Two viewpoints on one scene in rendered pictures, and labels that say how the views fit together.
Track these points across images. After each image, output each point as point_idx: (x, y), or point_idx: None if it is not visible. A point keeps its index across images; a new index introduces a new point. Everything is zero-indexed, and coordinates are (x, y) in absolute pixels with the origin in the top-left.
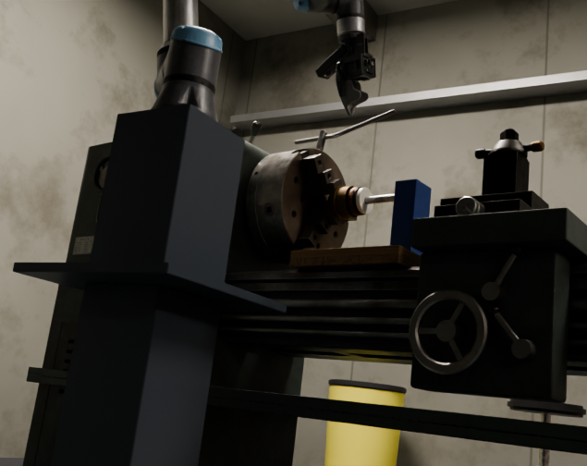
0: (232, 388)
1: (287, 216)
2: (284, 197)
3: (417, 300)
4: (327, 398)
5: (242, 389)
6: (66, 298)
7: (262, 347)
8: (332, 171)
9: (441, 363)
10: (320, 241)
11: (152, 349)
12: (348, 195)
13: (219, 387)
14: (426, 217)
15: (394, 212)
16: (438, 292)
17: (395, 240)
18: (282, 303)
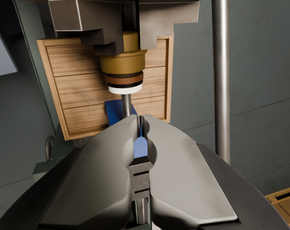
0: (21, 27)
1: (43, 2)
2: (23, 0)
3: (53, 144)
4: (40, 90)
5: (23, 35)
6: None
7: None
8: (107, 44)
9: (52, 144)
10: (124, 2)
11: None
12: (106, 73)
13: (17, 15)
14: (35, 181)
15: (109, 124)
16: (46, 160)
17: (107, 115)
18: (11, 72)
